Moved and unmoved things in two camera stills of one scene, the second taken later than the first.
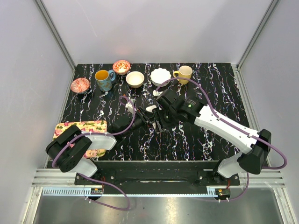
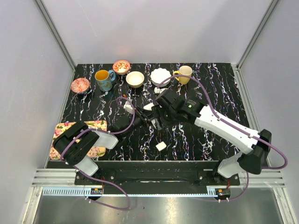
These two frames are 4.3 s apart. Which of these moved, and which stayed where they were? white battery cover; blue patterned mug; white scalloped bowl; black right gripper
Moved: white battery cover
Stayed: white scalloped bowl; black right gripper; blue patterned mug
